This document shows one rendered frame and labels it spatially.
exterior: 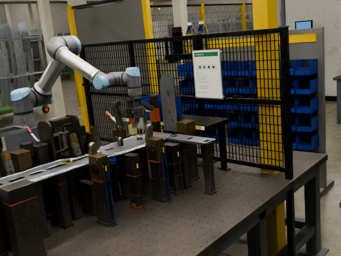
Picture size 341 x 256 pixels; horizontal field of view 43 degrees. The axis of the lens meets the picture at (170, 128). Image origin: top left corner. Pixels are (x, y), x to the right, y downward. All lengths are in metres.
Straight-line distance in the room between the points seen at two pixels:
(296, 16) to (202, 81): 6.27
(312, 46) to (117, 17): 2.10
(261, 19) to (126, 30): 2.51
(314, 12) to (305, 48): 4.81
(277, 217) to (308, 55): 1.72
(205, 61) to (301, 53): 1.46
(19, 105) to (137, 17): 2.27
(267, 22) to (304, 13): 6.36
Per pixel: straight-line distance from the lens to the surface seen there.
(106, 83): 2.26
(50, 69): 2.67
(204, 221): 2.07
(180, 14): 6.78
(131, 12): 4.71
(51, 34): 9.34
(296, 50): 4.02
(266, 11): 2.50
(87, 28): 5.25
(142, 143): 2.37
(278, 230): 2.79
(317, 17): 8.75
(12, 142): 2.76
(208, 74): 2.72
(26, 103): 2.71
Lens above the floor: 1.58
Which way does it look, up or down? 13 degrees down
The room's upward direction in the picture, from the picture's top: 6 degrees counter-clockwise
